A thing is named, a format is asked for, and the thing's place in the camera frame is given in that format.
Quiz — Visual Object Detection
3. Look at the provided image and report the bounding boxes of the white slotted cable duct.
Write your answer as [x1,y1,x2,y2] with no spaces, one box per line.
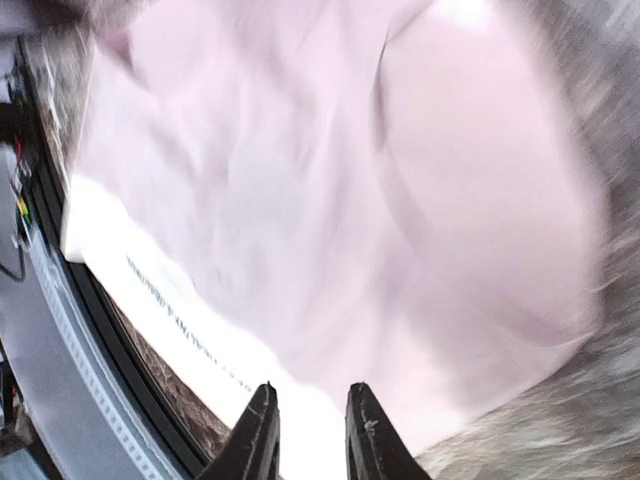
[30,231,181,479]

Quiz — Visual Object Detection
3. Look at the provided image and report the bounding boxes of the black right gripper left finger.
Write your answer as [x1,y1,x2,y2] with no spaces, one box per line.
[197,383,279,480]

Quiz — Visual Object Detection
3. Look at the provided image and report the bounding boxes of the pink and white underwear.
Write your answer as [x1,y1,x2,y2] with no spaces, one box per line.
[62,1,608,479]

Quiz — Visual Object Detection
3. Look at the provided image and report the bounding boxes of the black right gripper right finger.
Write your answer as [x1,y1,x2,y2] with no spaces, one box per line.
[346,383,431,480]

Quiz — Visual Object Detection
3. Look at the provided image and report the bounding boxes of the right circuit board with wires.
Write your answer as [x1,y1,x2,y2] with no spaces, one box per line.
[1,102,33,283]

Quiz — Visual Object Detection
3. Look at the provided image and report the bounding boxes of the black table edge rail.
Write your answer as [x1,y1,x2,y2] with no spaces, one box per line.
[14,40,207,479]

